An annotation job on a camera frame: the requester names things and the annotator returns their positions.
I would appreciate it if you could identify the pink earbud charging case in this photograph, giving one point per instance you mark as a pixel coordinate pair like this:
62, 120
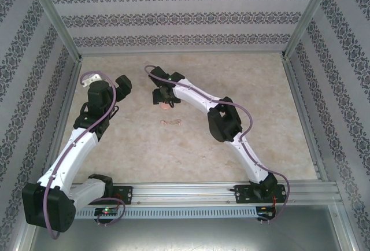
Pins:
165, 106

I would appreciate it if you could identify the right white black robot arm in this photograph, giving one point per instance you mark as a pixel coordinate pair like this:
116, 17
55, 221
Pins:
196, 95

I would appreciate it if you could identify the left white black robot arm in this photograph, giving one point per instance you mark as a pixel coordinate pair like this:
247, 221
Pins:
72, 152

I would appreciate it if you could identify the small green circuit board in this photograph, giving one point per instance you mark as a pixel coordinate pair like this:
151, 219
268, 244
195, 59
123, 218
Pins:
264, 214
107, 212

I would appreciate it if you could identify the grey metal panel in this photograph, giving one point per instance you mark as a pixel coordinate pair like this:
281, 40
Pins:
185, 236

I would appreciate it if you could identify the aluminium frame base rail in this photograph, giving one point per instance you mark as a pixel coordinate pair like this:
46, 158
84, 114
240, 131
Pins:
297, 103
69, 95

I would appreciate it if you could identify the thin aluminium base rail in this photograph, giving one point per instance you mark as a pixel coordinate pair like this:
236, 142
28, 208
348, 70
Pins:
182, 54

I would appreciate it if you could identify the aluminium frame post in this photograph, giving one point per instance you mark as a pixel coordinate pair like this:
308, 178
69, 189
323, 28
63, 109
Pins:
348, 230
310, 11
55, 16
21, 236

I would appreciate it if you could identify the aluminium mounting rail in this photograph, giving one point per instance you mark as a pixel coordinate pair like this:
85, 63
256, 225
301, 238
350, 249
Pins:
185, 193

